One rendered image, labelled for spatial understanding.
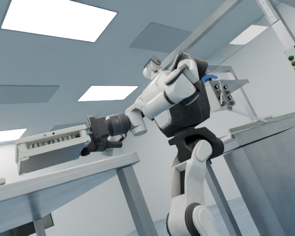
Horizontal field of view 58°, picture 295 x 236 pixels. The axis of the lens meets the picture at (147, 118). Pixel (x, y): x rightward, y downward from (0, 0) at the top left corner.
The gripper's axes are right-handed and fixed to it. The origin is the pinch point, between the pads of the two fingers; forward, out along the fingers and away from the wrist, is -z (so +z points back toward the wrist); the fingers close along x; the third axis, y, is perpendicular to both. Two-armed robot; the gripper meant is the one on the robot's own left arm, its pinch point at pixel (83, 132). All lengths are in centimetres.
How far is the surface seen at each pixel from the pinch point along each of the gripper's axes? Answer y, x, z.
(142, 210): -24.1, 34.9, 5.3
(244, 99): 112, -32, 203
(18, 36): 171, -183, -7
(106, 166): -28.4, 20.5, -2.2
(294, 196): 73, 71, 165
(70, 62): 241, -186, 58
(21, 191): -35.0, 21.6, -23.9
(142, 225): -24.5, 38.9, 3.9
